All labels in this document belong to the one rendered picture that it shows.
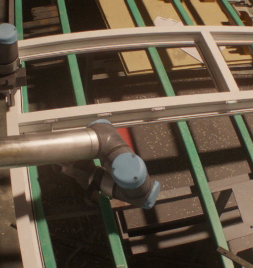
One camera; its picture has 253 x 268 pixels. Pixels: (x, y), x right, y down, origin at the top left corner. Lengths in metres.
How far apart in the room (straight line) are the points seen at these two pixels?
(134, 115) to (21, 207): 0.55
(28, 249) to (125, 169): 0.39
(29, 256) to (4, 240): 1.10
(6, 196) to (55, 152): 1.38
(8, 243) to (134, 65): 1.11
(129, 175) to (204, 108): 0.60
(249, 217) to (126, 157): 0.54
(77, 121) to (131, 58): 0.72
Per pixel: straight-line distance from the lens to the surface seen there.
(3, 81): 1.60
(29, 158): 1.26
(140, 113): 1.77
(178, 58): 2.42
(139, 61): 2.36
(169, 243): 1.88
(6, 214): 2.59
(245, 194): 1.71
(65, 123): 1.74
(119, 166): 1.35
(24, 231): 1.47
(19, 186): 1.55
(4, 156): 1.22
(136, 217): 1.89
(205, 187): 1.67
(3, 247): 2.50
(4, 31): 1.53
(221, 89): 1.97
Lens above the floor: 2.23
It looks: 51 degrees down
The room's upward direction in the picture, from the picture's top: 5 degrees clockwise
